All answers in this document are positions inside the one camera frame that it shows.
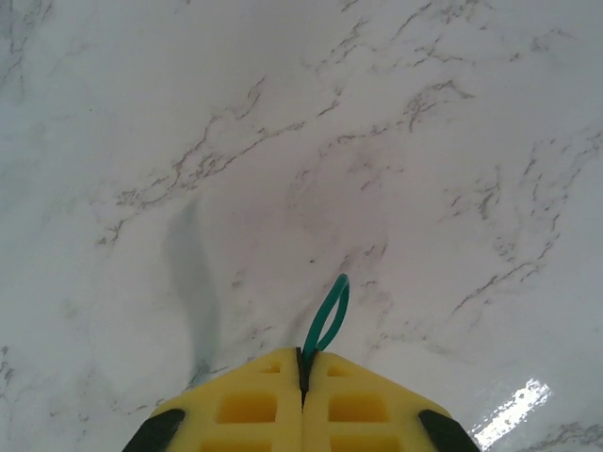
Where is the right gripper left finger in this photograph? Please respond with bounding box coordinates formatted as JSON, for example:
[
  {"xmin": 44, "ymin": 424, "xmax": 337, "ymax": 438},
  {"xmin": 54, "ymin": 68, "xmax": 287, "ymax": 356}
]
[{"xmin": 123, "ymin": 347, "xmax": 305, "ymax": 452}]

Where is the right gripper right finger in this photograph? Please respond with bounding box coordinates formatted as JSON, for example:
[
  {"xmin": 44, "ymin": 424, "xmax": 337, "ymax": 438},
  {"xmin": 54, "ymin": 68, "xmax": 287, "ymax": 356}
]
[{"xmin": 302, "ymin": 349, "xmax": 481, "ymax": 452}]

